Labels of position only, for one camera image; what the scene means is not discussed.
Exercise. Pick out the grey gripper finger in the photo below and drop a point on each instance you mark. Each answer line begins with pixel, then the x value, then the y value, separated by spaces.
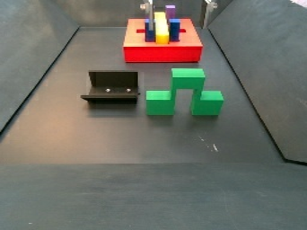
pixel 147 7
pixel 211 5

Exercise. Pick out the green arch-shaped block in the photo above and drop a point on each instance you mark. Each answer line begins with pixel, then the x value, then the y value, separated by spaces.
pixel 206 103

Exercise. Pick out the red base board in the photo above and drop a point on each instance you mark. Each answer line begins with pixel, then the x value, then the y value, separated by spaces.
pixel 181 51

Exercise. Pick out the yellow long block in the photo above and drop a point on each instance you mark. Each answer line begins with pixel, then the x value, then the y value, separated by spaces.
pixel 162 28

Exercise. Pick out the purple block right post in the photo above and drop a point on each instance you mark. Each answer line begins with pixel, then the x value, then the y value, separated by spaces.
pixel 170 11

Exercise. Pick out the blue block right post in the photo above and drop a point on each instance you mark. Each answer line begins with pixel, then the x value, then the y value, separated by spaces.
pixel 174 29

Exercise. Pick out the blue block post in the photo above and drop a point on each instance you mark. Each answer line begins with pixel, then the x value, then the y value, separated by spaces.
pixel 150 31
pixel 174 29

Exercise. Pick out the blue block left post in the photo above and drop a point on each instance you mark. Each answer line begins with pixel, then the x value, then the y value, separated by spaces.
pixel 150 31

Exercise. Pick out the black angle bracket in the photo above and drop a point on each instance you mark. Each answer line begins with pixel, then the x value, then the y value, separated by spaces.
pixel 113 85

